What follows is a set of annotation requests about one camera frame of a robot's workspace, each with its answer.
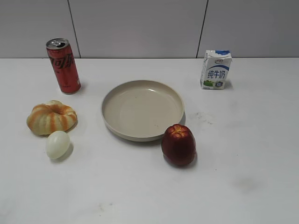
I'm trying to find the dark red apple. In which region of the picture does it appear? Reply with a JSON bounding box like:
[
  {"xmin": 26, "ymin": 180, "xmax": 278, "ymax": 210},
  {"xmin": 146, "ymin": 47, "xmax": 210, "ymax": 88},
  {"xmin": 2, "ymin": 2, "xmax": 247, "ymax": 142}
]
[{"xmin": 161, "ymin": 124, "xmax": 196, "ymax": 166}]

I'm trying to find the beige round plate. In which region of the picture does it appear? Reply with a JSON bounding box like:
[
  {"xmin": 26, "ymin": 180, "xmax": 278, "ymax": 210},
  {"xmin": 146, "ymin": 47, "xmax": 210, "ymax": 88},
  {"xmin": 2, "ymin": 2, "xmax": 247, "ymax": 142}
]
[{"xmin": 101, "ymin": 80, "xmax": 185, "ymax": 142}]

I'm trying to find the white egg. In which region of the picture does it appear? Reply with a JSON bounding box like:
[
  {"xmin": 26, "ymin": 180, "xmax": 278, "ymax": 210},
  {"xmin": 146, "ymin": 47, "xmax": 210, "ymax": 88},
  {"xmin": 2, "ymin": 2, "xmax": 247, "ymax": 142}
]
[{"xmin": 46, "ymin": 131, "xmax": 71, "ymax": 159}]

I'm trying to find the white blue milk carton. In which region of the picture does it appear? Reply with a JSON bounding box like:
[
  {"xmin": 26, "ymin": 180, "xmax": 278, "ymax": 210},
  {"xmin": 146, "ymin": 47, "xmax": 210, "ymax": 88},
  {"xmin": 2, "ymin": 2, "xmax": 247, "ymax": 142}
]
[{"xmin": 199, "ymin": 50, "xmax": 232, "ymax": 90}]

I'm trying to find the red cola can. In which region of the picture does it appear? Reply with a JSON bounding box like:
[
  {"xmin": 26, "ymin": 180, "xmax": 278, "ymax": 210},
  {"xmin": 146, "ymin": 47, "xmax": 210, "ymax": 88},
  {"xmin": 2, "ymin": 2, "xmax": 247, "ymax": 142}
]
[{"xmin": 46, "ymin": 38, "xmax": 81, "ymax": 94}]

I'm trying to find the orange striped round croissant bread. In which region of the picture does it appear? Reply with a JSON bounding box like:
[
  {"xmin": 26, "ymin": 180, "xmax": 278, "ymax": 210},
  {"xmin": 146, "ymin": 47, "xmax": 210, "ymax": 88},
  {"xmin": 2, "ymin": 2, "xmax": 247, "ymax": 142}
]
[{"xmin": 26, "ymin": 100, "xmax": 78, "ymax": 135}]

